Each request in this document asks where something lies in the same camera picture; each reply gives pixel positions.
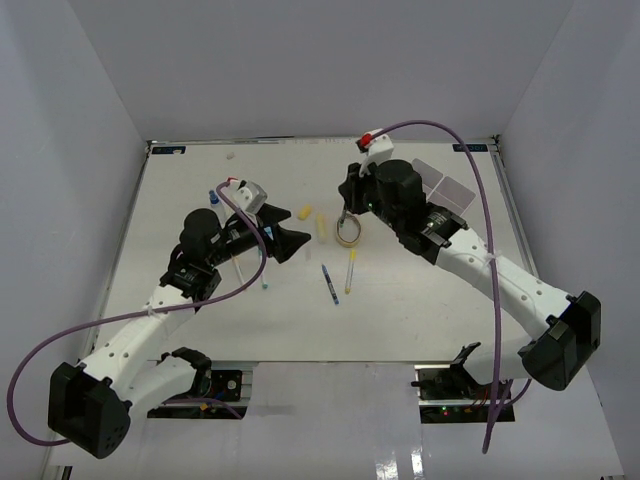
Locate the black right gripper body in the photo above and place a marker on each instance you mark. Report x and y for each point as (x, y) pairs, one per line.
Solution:
(372, 199)

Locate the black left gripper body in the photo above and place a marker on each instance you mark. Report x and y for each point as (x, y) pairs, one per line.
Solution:
(238, 238)

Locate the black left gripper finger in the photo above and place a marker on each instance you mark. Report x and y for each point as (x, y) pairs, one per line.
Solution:
(270, 216)
(287, 242)

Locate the blue pen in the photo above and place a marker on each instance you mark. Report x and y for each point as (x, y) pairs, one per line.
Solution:
(330, 284)

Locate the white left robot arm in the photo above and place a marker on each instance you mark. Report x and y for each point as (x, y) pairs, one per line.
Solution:
(93, 402)

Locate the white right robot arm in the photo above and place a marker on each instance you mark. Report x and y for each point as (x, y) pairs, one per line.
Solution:
(564, 330)

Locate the orange tipped white pen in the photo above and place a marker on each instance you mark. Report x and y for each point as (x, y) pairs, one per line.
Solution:
(238, 270)

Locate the blue capped small marker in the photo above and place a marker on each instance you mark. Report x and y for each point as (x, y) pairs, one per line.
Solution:
(214, 200)

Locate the teal tipped white pen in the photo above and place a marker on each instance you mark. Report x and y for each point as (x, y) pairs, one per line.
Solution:
(263, 281)

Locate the white divided organizer box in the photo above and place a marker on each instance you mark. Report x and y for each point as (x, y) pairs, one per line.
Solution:
(443, 190)

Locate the yellow tipped white pen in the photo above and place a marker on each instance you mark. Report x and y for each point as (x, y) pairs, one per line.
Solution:
(350, 272)

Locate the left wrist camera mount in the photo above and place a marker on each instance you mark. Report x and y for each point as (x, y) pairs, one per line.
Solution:
(245, 196)

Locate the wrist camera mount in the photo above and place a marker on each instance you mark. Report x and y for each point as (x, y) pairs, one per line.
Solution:
(376, 147)
(245, 196)

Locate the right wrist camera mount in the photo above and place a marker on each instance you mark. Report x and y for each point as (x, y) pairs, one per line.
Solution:
(376, 147)

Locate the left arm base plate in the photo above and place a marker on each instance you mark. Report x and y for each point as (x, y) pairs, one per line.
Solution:
(226, 399)

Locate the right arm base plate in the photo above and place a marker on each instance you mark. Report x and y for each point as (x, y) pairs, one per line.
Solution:
(447, 393)

